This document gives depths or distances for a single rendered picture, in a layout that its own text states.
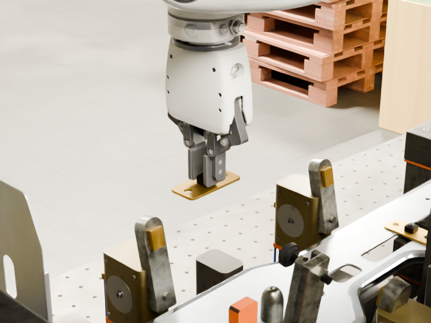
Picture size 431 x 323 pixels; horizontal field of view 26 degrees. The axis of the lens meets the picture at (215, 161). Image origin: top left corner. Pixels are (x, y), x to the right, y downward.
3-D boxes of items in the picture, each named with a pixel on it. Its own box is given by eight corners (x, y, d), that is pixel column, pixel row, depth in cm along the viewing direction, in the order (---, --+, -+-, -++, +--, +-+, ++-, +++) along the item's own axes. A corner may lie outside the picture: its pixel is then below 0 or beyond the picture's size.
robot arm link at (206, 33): (263, 10, 102) (262, 37, 103) (205, -4, 107) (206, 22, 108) (208, 26, 96) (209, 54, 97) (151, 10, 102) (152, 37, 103)
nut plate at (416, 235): (382, 227, 153) (383, 220, 152) (396, 219, 155) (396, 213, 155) (426, 245, 147) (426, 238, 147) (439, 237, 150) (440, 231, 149)
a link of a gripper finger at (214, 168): (241, 132, 106) (241, 186, 109) (221, 125, 108) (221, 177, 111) (222, 141, 104) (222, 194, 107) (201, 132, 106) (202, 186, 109)
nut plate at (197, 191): (219, 169, 114) (219, 160, 114) (242, 179, 112) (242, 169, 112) (169, 191, 109) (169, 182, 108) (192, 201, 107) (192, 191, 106)
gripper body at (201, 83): (263, 31, 102) (261, 126, 107) (197, 13, 108) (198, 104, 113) (215, 46, 97) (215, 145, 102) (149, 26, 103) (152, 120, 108)
